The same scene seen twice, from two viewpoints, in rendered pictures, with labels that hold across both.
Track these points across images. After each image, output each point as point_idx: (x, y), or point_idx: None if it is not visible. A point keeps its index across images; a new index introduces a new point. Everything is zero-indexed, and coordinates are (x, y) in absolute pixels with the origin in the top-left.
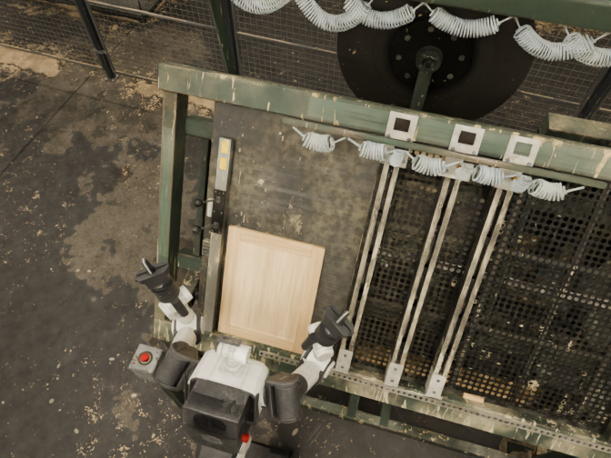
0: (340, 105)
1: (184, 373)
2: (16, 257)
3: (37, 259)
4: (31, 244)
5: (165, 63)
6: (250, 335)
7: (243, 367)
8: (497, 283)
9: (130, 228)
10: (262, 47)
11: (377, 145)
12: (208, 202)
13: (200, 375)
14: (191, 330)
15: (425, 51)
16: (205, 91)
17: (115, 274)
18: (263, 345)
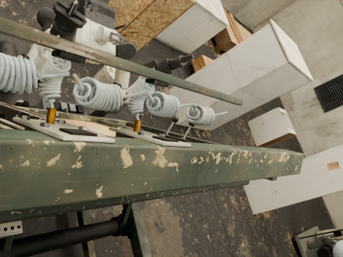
0: (222, 148)
1: (125, 24)
2: (187, 196)
3: (179, 199)
4: (188, 206)
5: (302, 158)
6: (74, 120)
7: (93, 39)
8: None
9: (160, 247)
10: None
11: (168, 99)
12: (187, 129)
13: (114, 31)
14: (123, 85)
15: None
16: (274, 149)
17: (145, 209)
18: (62, 116)
